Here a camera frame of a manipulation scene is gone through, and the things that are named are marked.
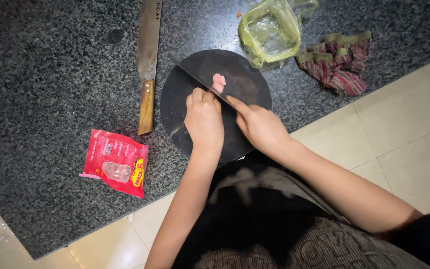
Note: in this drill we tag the person's right hand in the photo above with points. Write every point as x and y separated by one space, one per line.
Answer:
261 125

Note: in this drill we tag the dark blade kitchen knife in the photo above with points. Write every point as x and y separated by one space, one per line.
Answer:
200 80

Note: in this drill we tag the round black cutting board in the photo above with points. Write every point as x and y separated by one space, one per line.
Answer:
245 78

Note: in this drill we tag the person's left hand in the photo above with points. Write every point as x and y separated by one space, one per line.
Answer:
204 119

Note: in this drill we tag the yellow-green plastic bag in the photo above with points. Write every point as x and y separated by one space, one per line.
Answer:
271 31

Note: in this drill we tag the pink sausage piece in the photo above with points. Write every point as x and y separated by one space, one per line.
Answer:
218 82

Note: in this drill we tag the person's left fingers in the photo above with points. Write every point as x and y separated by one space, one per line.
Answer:
201 96

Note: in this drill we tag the striped red-green cloth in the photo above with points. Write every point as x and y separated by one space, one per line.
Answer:
336 61

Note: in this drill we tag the person's dark patterned clothing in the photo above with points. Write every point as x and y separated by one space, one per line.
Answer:
274 231

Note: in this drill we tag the red snack packet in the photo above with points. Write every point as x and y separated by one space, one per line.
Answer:
116 162

